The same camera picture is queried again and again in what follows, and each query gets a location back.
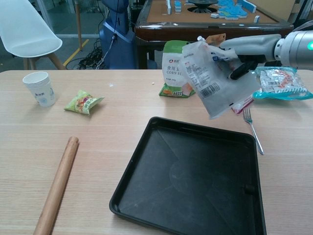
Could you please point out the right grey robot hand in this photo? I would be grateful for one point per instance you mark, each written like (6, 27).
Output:
(254, 45)

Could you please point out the white flour bag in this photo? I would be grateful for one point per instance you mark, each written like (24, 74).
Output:
(210, 80)

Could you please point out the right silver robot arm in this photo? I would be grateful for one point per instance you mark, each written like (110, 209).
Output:
(298, 46)

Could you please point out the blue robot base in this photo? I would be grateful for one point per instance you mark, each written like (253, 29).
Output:
(117, 41)

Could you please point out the black square tray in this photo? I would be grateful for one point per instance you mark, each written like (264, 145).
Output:
(190, 178)

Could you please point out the single blue white mahjong tile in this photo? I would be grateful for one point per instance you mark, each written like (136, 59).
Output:
(257, 18)

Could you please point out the brown sauce spout pouch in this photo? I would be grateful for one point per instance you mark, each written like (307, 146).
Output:
(216, 38)

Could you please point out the pile of blue mahjong tiles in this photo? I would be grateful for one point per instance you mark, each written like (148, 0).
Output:
(230, 11)

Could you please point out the blue packaged snack bag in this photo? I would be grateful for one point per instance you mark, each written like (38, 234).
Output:
(281, 83)

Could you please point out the pink and white packet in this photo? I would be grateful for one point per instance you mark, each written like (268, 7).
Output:
(242, 104)

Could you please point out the black mahjong table centre dome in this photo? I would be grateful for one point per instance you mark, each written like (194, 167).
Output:
(201, 5)

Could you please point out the brown mahjong table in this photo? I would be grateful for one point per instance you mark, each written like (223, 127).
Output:
(185, 30)

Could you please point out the green white corn starch bag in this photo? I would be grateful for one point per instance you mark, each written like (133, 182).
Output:
(173, 66)

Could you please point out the metal fork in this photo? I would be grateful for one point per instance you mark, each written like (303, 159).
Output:
(254, 132)

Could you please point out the green snack packet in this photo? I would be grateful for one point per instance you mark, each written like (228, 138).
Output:
(83, 102)

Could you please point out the white paper cup stack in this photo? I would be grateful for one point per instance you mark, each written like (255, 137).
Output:
(40, 90)

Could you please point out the white plastic chair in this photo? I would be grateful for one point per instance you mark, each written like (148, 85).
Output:
(27, 31)

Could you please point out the wooden rolling pin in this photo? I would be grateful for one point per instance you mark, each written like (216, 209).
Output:
(58, 181)

